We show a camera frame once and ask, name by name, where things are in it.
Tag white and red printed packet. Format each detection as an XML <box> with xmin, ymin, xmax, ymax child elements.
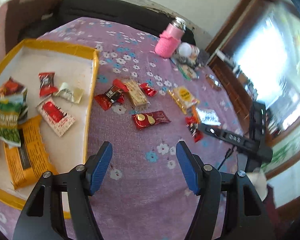
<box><xmin>36</xmin><ymin>97</ymin><xmax>76</xmax><ymax>138</ymax></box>

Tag large orange cracker packet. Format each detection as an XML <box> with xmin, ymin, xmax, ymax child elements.
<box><xmin>4</xmin><ymin>115</ymin><xmax>59</xmax><ymax>190</ymax></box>

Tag black sofa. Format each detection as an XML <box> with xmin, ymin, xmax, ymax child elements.
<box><xmin>17</xmin><ymin>0</ymin><xmax>197</xmax><ymax>47</ymax></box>

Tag grey phone stand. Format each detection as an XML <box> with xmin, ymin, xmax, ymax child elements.
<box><xmin>197</xmin><ymin>49</ymin><xmax>210</xmax><ymax>67</ymax></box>

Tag black cable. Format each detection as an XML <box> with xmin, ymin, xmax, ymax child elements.
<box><xmin>216</xmin><ymin>149</ymin><xmax>233</xmax><ymax>172</ymax></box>

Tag green and yellow snack packet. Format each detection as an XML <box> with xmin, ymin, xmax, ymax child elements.
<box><xmin>0</xmin><ymin>97</ymin><xmax>24</xmax><ymax>147</ymax></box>

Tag white plastic jar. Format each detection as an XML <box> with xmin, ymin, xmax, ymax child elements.
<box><xmin>178</xmin><ymin>42</ymin><xmax>200</xmax><ymax>60</ymax></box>

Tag chair with red-brown cover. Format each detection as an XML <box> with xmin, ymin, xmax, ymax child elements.
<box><xmin>0</xmin><ymin>0</ymin><xmax>64</xmax><ymax>63</ymax></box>

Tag pink thermos with knitted sleeve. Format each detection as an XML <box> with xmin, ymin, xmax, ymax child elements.
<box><xmin>154</xmin><ymin>17</ymin><xmax>187</xmax><ymax>59</ymax></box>

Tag red packet with gold print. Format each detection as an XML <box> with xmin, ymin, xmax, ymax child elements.
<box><xmin>132</xmin><ymin>110</ymin><xmax>171</xmax><ymax>130</ymax></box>

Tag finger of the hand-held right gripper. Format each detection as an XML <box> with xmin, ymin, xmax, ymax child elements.
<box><xmin>197</xmin><ymin>125</ymin><xmax>217</xmax><ymax>137</ymax></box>

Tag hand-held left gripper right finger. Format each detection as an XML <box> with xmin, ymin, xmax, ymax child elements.
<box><xmin>176</xmin><ymin>141</ymin><xmax>277</xmax><ymax>240</ymax></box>

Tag yellow cardboard box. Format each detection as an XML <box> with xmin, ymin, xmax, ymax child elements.
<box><xmin>0</xmin><ymin>39</ymin><xmax>100</xmax><ymax>219</ymax></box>

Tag small red candy packet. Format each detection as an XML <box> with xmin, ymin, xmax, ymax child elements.
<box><xmin>139</xmin><ymin>82</ymin><xmax>158</xmax><ymax>97</ymax></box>

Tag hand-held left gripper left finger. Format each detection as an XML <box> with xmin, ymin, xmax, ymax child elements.
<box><xmin>12</xmin><ymin>141</ymin><xmax>113</xmax><ymax>240</ymax></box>

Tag window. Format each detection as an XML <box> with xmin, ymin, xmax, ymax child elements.
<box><xmin>234</xmin><ymin>2</ymin><xmax>300</xmax><ymax>130</ymax></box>

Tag green biscuit packet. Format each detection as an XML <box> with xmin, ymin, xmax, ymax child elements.
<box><xmin>177</xmin><ymin>64</ymin><xmax>199</xmax><ymax>80</ymax></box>

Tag beige biscuit packet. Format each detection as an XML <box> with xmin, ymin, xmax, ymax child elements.
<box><xmin>122</xmin><ymin>79</ymin><xmax>151</xmax><ymax>110</ymax></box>

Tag brown snack bar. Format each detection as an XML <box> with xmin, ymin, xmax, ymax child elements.
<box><xmin>205</xmin><ymin>74</ymin><xmax>223</xmax><ymax>90</ymax></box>

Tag dark red pastry packet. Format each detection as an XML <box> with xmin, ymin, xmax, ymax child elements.
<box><xmin>0</xmin><ymin>77</ymin><xmax>28</xmax><ymax>107</ymax></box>

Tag small white and gold packet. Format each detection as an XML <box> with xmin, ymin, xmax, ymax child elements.
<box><xmin>52</xmin><ymin>82</ymin><xmax>85</xmax><ymax>104</ymax></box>

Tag purple floral tablecloth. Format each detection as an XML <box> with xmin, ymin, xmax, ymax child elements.
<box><xmin>0</xmin><ymin>17</ymin><xmax>277</xmax><ymax>240</ymax></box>

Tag clear cracker packet yellow label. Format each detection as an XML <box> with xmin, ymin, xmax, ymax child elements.
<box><xmin>168</xmin><ymin>86</ymin><xmax>200</xmax><ymax>115</ymax></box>

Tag orange-edged cracker packet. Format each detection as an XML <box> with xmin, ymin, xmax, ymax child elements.
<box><xmin>191</xmin><ymin>106</ymin><xmax>222</xmax><ymax>127</ymax></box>

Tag person's right hand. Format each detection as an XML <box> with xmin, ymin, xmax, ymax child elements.
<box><xmin>249</xmin><ymin>169</ymin><xmax>268</xmax><ymax>202</ymax></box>

